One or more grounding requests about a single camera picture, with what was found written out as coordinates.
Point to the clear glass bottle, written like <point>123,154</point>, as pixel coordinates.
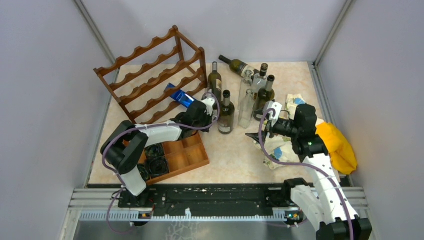
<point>246,83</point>
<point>246,108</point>

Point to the clear glass bottle back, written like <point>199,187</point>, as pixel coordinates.
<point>246,83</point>

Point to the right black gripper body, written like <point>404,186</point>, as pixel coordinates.
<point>281,130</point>

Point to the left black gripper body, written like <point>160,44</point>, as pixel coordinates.
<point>205,119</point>

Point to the rolled dark green tie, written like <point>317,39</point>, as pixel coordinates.
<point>143,172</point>

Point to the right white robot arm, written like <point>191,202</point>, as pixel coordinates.
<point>318,172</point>

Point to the yellow cloth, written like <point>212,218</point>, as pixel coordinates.
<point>341,153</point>

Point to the dark green wine bottle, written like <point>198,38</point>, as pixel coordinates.
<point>265,94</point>

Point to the brown wooden wine rack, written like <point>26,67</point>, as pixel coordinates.
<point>144,95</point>

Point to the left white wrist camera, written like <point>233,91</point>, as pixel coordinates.
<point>209,102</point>

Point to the blue square glass bottle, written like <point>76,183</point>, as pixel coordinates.
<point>183,98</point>

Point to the lying green wine bottle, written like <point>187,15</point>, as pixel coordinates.
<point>237,66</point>

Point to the dark wine bottle beige label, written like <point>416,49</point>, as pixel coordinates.
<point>215,81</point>

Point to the clear glass bottle front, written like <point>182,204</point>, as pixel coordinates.
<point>246,108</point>

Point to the dark wine bottle grey label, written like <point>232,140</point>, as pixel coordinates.
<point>227,114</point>

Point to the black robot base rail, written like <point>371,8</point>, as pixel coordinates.
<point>291,202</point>

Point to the rolled dark blue tie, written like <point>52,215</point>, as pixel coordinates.
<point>157,167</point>

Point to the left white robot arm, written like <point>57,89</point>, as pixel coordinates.
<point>123,149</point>

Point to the wooden compartment tray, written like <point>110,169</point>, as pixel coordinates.
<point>182,156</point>

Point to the dinosaur print white cloth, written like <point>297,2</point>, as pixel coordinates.
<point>278,152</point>

